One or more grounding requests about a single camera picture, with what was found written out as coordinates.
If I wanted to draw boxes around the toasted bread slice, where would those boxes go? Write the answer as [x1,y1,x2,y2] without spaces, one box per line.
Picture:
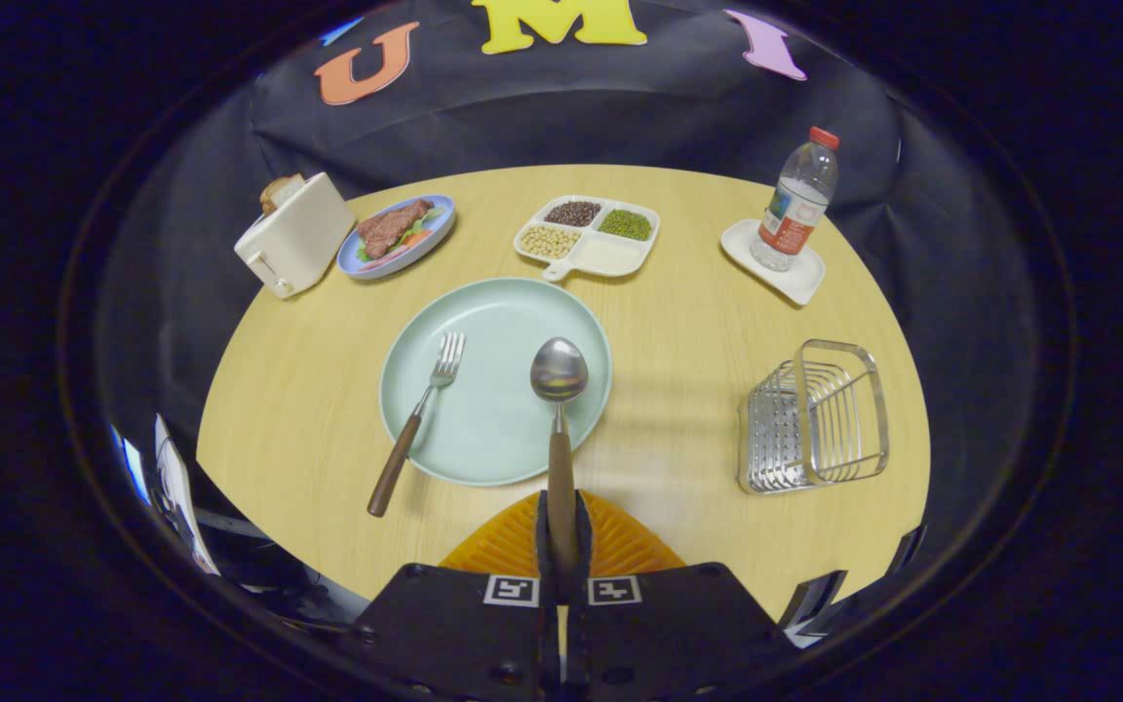
[259,174,307,216]

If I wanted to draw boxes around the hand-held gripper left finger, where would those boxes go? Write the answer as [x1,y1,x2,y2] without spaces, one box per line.
[352,489,562,702]

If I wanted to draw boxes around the lettuce and tomato garnish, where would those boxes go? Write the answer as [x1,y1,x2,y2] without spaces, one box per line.
[357,205,447,272]

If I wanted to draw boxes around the metal wire cutlery basket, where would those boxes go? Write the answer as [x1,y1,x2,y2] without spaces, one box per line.
[737,338,891,495]

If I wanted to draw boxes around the white square coaster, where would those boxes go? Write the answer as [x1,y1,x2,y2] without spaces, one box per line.
[720,217,827,307]

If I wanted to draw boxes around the white toaster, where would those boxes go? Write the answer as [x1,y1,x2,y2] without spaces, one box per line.
[234,173,357,299]

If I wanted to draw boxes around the fork with wooden handle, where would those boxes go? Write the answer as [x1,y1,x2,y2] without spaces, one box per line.
[368,331,467,518]

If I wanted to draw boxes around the spoon with wooden handle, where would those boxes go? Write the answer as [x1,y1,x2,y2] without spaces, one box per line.
[530,337,590,576]

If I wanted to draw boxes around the white divided dish of beans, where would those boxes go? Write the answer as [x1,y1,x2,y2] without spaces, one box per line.
[513,195,662,283]

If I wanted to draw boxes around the clear water bottle red cap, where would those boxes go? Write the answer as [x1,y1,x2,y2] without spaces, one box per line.
[751,126,841,273]

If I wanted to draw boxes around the brown steak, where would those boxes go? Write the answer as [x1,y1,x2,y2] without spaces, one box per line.
[357,199,436,260]

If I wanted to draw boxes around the blue oval plate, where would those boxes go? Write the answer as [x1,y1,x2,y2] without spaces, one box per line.
[337,195,457,282]

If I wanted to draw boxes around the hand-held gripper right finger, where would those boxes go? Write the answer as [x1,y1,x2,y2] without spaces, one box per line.
[561,489,801,702]

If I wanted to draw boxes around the light green round plate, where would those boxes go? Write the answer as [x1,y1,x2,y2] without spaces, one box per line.
[379,277,613,488]

